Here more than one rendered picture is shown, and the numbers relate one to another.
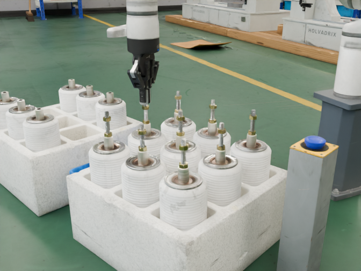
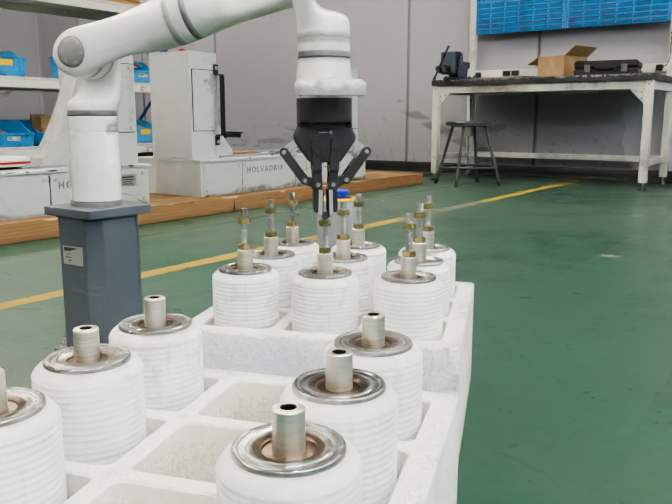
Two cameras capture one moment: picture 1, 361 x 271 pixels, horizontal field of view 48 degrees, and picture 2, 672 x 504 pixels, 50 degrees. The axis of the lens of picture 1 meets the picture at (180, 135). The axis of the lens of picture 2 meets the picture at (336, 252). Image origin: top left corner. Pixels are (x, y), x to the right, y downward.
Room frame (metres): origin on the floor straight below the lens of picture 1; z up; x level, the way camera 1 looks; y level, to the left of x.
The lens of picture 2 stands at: (1.43, 0.95, 0.46)
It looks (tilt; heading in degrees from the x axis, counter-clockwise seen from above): 10 degrees down; 240
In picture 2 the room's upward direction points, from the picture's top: straight up
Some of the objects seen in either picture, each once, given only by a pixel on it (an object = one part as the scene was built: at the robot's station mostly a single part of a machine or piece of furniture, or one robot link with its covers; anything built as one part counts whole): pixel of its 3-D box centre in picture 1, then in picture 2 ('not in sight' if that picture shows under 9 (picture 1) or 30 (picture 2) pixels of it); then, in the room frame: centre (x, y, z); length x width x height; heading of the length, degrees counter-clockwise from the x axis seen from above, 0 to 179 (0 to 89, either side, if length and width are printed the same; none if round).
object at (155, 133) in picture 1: (146, 134); (325, 273); (0.96, 0.09, 0.25); 0.08 x 0.08 x 0.01
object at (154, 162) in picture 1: (143, 162); (418, 261); (0.79, 0.08, 0.25); 0.08 x 0.08 x 0.01
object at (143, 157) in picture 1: (143, 157); (418, 253); (0.79, 0.08, 0.26); 0.02 x 0.02 x 0.03
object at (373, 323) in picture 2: (39, 114); (373, 330); (1.07, 0.39, 0.26); 0.02 x 0.02 x 0.03
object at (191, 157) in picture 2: not in sight; (259, 122); (-0.34, -3.08, 0.45); 1.51 x 0.57 x 0.74; 25
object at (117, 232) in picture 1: (180, 206); (343, 356); (0.88, 0.00, 0.09); 0.39 x 0.39 x 0.18; 47
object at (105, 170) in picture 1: (111, 182); (407, 341); (0.87, 0.17, 0.16); 0.10 x 0.10 x 0.18
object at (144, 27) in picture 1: (135, 23); (325, 73); (0.96, 0.10, 0.52); 0.11 x 0.09 x 0.06; 69
